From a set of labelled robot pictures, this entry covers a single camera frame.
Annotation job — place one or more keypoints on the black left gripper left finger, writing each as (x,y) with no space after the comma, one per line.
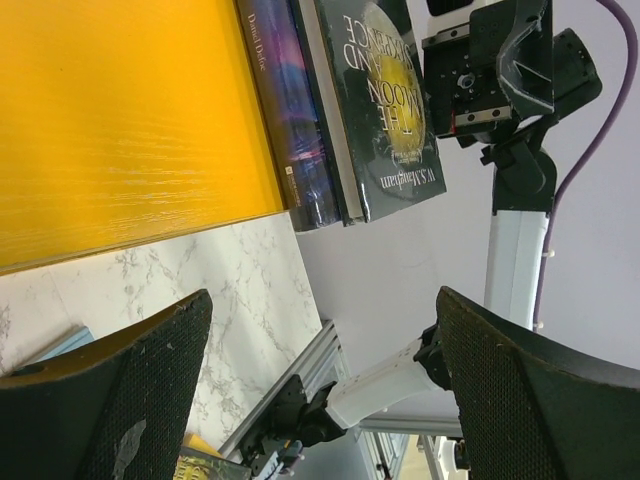
(116,408)

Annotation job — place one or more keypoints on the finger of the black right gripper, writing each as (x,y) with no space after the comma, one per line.
(524,64)

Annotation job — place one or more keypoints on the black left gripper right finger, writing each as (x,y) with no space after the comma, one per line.
(532,408)

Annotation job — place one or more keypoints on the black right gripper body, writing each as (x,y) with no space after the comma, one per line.
(460,53)

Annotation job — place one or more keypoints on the black Moon and Sixpence book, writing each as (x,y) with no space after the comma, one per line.
(366,72)

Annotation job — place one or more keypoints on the purple Daniel Defoe book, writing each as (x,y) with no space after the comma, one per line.
(289,112)

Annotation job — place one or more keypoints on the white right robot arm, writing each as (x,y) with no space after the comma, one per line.
(523,198)

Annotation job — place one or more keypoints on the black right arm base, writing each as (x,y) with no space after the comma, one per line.
(289,421)

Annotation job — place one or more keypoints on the teal ocean cover book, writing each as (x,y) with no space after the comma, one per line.
(69,341)

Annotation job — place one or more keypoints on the yellow wooden shelf box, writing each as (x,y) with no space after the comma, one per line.
(123,123)

